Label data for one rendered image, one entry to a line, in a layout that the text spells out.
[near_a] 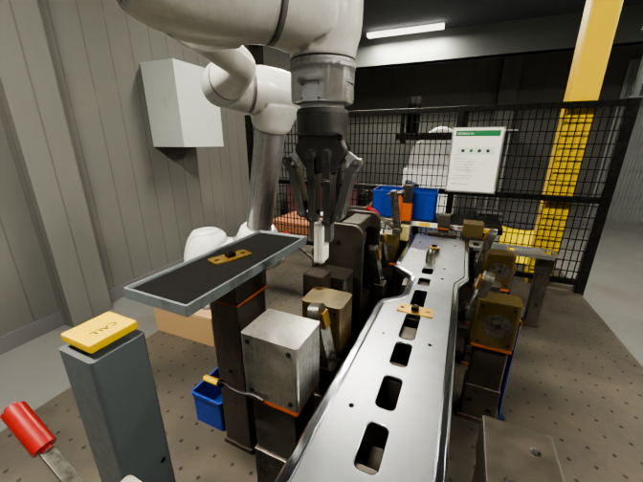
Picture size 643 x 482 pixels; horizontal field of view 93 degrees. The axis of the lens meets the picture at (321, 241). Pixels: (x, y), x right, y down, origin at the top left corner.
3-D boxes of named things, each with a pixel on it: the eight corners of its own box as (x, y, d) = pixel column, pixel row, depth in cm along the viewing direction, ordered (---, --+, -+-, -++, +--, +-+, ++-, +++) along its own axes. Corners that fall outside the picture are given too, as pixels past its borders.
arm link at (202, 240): (183, 279, 122) (178, 226, 117) (229, 273, 131) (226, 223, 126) (189, 294, 108) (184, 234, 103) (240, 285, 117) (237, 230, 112)
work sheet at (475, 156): (494, 194, 147) (506, 126, 137) (444, 191, 156) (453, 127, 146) (494, 193, 149) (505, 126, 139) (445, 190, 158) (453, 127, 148)
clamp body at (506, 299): (508, 435, 75) (540, 312, 64) (456, 418, 79) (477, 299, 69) (505, 415, 80) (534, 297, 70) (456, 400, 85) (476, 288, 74)
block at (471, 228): (471, 302, 136) (484, 225, 125) (452, 298, 139) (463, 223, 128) (471, 295, 143) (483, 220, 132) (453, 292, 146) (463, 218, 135)
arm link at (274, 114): (227, 259, 132) (275, 253, 143) (237, 284, 121) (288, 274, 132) (238, 57, 91) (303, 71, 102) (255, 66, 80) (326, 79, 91)
